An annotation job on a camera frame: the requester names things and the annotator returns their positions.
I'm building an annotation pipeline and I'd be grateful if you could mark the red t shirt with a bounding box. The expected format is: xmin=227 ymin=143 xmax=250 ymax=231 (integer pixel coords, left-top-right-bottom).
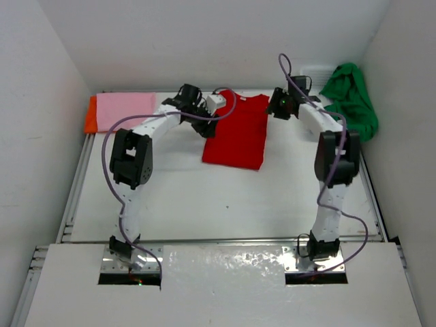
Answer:
xmin=202 ymin=90 xmax=269 ymax=171

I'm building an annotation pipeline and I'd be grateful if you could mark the metal base plate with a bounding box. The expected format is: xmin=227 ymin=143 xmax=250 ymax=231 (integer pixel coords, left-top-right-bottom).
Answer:
xmin=281 ymin=242 xmax=345 ymax=274
xmin=100 ymin=245 xmax=164 ymax=274

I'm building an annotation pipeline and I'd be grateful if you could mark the white plastic bin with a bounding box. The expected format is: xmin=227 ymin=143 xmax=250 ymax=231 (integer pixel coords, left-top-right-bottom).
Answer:
xmin=300 ymin=65 xmax=336 ymax=91

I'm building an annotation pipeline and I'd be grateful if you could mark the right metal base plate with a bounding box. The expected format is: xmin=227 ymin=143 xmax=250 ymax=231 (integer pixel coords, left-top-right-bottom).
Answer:
xmin=281 ymin=242 xmax=345 ymax=274

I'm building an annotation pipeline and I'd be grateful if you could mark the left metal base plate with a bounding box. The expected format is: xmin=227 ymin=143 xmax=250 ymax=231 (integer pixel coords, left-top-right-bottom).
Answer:
xmin=100 ymin=245 xmax=164 ymax=274

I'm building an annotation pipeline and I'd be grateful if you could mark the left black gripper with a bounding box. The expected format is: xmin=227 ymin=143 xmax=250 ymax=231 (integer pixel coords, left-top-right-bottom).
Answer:
xmin=185 ymin=103 xmax=219 ymax=138

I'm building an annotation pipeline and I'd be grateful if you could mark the pink t shirt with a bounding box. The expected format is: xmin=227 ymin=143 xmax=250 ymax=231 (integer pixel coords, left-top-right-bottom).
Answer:
xmin=96 ymin=92 xmax=157 ymax=132

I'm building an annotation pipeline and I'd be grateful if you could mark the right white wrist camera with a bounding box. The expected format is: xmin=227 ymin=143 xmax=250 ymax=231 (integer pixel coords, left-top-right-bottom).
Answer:
xmin=287 ymin=74 xmax=312 ymax=95

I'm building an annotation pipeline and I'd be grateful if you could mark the green t shirt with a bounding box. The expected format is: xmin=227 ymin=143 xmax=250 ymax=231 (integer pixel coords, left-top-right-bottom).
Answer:
xmin=320 ymin=63 xmax=379 ymax=142

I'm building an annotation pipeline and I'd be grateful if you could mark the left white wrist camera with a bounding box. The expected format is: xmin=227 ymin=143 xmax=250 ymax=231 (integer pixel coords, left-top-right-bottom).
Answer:
xmin=206 ymin=94 xmax=226 ymax=115

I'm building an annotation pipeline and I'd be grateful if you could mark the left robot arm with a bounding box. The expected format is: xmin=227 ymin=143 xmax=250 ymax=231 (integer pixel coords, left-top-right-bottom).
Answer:
xmin=104 ymin=84 xmax=226 ymax=262

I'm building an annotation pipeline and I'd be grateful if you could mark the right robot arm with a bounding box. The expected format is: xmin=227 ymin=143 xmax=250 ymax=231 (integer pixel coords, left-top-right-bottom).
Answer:
xmin=266 ymin=87 xmax=360 ymax=260

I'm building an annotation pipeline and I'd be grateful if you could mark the orange t shirt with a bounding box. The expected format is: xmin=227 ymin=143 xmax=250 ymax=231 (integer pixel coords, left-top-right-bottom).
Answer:
xmin=84 ymin=95 xmax=98 ymax=134

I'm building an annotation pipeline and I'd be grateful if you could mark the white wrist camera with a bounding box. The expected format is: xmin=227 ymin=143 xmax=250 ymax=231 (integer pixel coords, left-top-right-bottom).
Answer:
xmin=206 ymin=94 xmax=226 ymax=115
xmin=287 ymin=74 xmax=312 ymax=95

